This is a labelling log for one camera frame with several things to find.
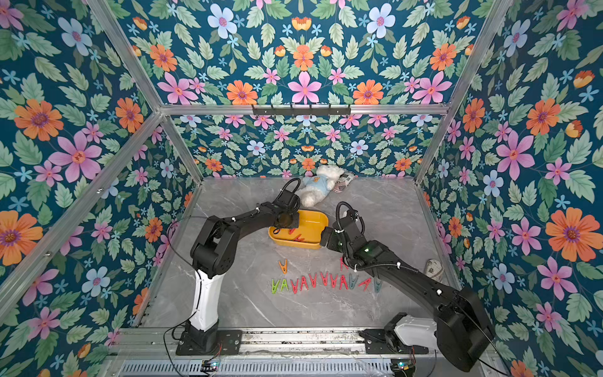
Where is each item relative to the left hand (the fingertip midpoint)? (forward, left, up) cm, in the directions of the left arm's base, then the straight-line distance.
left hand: (297, 219), depth 102 cm
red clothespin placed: (-29, +2, -2) cm, 30 cm away
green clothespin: (-28, +9, -1) cm, 30 cm away
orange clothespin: (-22, +6, -1) cm, 22 cm away
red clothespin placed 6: (-28, -16, -2) cm, 32 cm away
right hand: (-16, -13, +12) cm, 24 cm away
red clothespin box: (-21, -17, -3) cm, 27 cm away
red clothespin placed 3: (-27, -5, -2) cm, 28 cm away
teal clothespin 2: (-30, -29, -2) cm, 42 cm away
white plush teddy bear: (+14, -10, +6) cm, 18 cm away
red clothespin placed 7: (-29, -25, -2) cm, 38 cm away
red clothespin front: (-9, 0, -2) cm, 9 cm away
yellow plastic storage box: (-4, -4, -7) cm, 9 cm away
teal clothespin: (-29, -20, -2) cm, 35 cm away
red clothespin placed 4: (-27, -9, -2) cm, 29 cm away
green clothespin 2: (-27, +6, -2) cm, 28 cm away
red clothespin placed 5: (-28, -13, -2) cm, 31 cm away
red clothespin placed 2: (-27, -1, -2) cm, 27 cm away
